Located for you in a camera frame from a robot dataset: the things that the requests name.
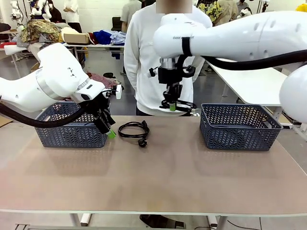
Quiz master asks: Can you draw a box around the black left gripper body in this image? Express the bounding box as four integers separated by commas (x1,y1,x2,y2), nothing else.
86,95,112,123

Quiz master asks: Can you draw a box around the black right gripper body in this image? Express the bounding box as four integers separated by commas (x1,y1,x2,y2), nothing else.
157,68,184,94

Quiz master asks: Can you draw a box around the black braided USB cable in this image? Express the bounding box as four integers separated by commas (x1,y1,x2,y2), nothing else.
159,99,196,114

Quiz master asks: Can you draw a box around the black power cable round plug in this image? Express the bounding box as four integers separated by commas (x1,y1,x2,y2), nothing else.
118,121,151,147

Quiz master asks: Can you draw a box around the red checked cloth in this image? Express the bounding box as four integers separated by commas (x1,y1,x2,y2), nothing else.
86,71,122,91

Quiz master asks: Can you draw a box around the person in white sweater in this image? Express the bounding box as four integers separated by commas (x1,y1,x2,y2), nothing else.
124,0,214,117

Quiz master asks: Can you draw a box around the grey-blue plastic basket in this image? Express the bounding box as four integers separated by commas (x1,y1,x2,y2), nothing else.
35,102,108,149
200,103,284,152

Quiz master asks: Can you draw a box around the white work table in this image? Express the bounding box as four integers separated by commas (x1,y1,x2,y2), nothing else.
3,43,125,70
205,59,307,135

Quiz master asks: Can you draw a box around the light blue shirt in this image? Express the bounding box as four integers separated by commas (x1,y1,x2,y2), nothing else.
109,31,127,46

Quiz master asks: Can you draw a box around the blue cloth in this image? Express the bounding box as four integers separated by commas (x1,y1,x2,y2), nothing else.
93,30,113,45

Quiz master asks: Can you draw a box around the brown cardboard box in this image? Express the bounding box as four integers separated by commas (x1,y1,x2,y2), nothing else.
63,33,91,45

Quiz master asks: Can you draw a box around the person in grey shirt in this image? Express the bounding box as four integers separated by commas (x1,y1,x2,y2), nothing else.
120,0,142,33

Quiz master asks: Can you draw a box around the black chair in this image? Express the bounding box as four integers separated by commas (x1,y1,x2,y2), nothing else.
111,16,123,32

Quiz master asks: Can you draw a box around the person in yellow floral shirt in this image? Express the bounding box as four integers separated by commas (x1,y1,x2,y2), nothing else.
196,0,225,24

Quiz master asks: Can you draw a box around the person in beige top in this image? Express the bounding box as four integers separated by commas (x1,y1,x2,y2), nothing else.
211,0,239,27

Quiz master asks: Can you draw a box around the patterned clothes pile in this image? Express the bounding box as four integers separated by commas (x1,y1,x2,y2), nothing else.
16,19,64,46

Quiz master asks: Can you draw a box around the white lab robot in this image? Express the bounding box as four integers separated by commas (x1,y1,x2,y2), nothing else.
237,6,253,19
9,0,26,33
31,0,53,20

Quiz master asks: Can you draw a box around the person in white shirt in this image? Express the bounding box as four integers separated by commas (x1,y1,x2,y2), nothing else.
62,0,82,33

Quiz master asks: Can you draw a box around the person in black top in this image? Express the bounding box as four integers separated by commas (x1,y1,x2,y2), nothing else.
49,0,63,24

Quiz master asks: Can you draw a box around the black floor object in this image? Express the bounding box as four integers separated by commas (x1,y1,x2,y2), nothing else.
139,214,187,230

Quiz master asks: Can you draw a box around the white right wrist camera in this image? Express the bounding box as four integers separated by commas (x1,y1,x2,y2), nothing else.
147,67,160,79

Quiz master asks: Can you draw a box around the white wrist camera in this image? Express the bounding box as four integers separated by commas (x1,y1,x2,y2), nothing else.
147,67,160,79
103,84,122,100

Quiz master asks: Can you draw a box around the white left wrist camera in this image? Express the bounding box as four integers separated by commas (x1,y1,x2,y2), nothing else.
103,84,122,100

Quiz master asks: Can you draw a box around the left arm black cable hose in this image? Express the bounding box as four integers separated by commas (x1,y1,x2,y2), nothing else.
0,95,96,129

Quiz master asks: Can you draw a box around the white table frame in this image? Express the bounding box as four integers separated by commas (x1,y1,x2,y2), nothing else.
0,208,307,230

